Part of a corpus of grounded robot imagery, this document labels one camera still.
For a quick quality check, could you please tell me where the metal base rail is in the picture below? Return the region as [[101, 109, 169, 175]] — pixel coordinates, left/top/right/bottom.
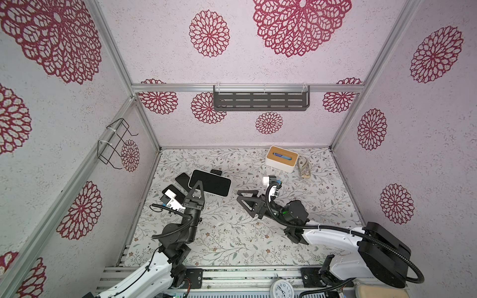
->
[[96, 265, 373, 298]]

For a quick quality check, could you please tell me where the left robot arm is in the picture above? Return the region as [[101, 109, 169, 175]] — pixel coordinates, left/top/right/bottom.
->
[[84, 181, 205, 298]]

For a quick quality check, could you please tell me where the white tissue box wooden lid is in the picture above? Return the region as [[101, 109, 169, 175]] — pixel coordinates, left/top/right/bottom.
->
[[265, 146, 299, 173]]

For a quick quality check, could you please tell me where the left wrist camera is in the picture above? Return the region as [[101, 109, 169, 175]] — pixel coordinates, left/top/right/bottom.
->
[[160, 189, 185, 213]]

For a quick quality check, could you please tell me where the white analog clock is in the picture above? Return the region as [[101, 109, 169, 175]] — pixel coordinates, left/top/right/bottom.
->
[[270, 279, 295, 298]]

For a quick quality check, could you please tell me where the large phone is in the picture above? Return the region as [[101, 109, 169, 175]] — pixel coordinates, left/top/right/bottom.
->
[[188, 170, 232, 197]]

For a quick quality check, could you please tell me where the small black phone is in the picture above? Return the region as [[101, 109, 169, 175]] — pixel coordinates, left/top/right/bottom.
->
[[160, 185, 185, 205], [175, 173, 191, 193]]

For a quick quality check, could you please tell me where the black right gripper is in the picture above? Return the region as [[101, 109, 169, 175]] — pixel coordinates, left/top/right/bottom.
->
[[241, 190, 292, 229]]

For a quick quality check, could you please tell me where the grey wall shelf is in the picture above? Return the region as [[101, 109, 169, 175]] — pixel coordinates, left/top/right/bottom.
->
[[212, 85, 310, 112]]

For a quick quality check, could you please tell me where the black wire wall rack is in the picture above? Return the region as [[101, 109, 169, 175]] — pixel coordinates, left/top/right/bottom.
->
[[96, 118, 139, 170]]

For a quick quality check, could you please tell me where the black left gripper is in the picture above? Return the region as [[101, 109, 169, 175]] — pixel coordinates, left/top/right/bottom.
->
[[181, 182, 205, 244]]

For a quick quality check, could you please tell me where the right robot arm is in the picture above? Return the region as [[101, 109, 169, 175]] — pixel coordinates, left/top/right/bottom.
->
[[237, 181, 425, 289]]

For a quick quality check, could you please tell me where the beige cushion pad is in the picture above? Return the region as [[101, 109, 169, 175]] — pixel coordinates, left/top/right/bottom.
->
[[355, 284, 410, 298]]

